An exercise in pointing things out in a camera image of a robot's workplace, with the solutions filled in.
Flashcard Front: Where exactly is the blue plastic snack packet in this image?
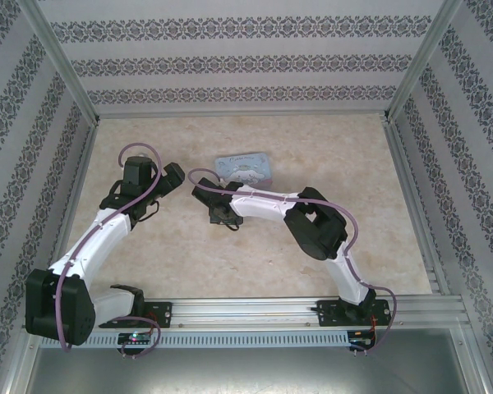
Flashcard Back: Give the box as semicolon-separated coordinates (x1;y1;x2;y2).
214;152;274;189

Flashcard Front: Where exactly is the left controller circuit board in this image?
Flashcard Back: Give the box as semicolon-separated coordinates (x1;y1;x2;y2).
117;332;154;350

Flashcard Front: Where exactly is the controller circuit board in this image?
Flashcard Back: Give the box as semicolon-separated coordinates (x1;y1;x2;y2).
348;330;378;350
117;332;154;350

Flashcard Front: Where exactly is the grey metal panel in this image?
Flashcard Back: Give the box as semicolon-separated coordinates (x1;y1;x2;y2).
7;328;488;394

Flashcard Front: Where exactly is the right controller circuit board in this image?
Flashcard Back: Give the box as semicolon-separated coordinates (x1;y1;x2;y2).
348;330;378;350

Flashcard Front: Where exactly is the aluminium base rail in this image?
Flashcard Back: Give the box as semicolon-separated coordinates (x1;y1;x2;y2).
24;298;466;330

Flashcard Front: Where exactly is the aluminium side rail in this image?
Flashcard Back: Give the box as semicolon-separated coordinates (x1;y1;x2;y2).
40;122;100;300
384;121;454;296

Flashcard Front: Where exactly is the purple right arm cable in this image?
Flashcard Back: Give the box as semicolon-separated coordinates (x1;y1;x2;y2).
187;167;397;353

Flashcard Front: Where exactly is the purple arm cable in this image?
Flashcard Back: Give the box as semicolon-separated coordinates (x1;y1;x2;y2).
187;167;397;353
56;141;164;354

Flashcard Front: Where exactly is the slotted grey cable duct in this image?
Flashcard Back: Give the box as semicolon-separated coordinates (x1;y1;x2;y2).
39;331;350;348

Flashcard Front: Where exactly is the aluminium frame post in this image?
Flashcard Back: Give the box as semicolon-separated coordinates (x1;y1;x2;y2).
22;0;103;124
382;0;464;122

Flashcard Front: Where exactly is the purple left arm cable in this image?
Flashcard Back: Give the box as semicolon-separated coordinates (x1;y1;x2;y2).
56;141;164;354

